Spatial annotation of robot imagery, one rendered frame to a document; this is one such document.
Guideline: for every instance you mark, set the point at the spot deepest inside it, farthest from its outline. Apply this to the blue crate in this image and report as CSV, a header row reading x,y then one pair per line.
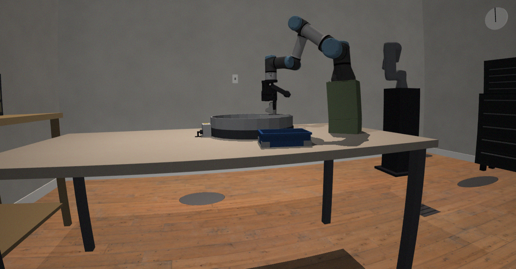
x,y
284,137

